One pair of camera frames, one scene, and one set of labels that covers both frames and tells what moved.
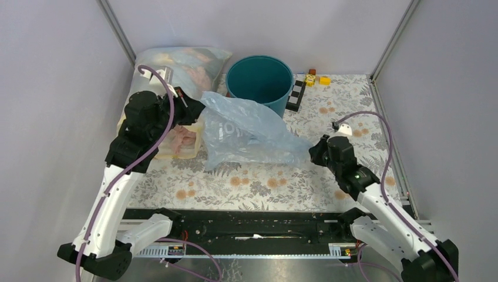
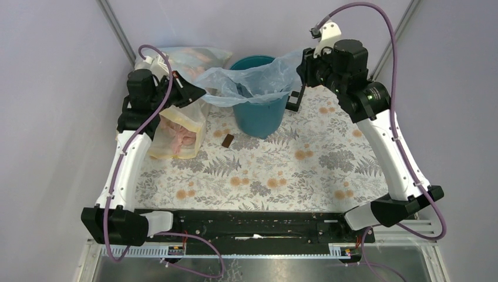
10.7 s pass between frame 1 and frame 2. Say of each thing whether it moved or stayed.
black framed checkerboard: stayed
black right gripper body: moved
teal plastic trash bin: moved
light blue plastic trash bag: moved
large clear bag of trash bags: stayed
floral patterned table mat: stayed
